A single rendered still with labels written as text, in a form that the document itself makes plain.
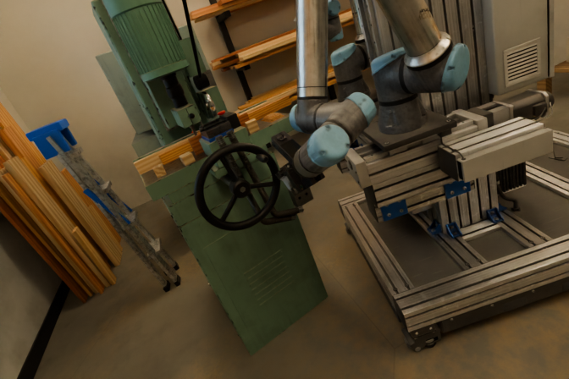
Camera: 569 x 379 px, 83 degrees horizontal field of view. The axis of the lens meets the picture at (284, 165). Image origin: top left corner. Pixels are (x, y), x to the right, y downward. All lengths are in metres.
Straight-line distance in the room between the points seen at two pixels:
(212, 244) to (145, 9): 0.83
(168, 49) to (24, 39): 2.68
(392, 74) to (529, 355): 1.04
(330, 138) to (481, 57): 0.83
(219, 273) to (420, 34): 1.05
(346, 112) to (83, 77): 3.23
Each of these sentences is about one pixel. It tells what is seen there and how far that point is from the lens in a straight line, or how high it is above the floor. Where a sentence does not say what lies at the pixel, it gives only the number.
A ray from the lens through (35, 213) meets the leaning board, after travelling 2.50.
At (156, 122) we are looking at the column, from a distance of 1.47.
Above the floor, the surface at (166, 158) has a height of 0.92.
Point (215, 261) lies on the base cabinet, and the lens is 1.31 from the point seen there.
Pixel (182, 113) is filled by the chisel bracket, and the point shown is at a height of 1.05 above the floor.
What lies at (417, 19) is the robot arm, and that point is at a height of 1.13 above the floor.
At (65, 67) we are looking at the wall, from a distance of 3.73.
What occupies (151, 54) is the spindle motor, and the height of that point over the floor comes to 1.27.
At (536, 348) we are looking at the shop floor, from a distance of 1.50.
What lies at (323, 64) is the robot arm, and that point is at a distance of 0.79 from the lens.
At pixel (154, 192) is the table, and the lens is 1.16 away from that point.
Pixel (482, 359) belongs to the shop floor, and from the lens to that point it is 1.46.
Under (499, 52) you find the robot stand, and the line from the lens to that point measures 1.33.
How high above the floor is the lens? 1.22
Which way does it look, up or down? 22 degrees down
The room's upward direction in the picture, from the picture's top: 20 degrees counter-clockwise
